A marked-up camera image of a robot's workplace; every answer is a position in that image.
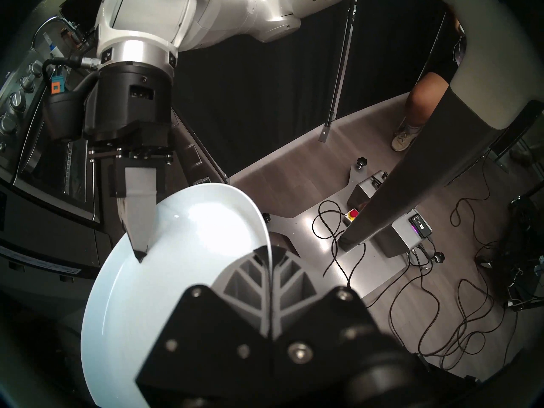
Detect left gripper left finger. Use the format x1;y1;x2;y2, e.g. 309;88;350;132
135;246;272;408

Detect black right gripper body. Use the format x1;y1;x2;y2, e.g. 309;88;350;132
83;62;175;162

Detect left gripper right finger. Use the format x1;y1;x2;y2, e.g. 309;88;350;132
271;246;411;397

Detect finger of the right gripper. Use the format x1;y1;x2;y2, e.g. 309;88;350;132
108;156;167;264

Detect light blue plate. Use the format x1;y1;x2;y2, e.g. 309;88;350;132
81;183;270;408

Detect dark lower cabinet unit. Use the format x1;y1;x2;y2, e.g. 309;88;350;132
170;108;230;187

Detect stainless steel toaster oven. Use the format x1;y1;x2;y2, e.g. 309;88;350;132
0;46;102;225

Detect chrome sink faucet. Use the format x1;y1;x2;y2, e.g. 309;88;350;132
32;16;83;55

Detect grey power supply box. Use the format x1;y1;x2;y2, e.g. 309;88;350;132
374;209;434;258

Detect black electronics box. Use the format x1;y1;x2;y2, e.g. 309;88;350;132
348;171;388;209

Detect dark grey robot waist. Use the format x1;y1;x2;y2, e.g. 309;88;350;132
338;88;493;254

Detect black slanted metal bar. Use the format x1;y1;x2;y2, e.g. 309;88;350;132
319;0;358;143

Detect white shoe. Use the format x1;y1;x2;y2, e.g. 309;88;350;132
391;125;422;153

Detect black floor equipment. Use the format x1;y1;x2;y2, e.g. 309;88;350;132
475;195;544;312

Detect person black shorts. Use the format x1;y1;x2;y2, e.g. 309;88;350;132
425;12;468;87

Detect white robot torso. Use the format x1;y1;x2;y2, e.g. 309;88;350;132
425;0;544;133

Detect black cable on base plate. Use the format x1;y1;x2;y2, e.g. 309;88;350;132
312;200;368;303

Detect thin black floor cable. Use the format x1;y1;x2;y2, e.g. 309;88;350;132
450;154;500;246
389;237;510;369

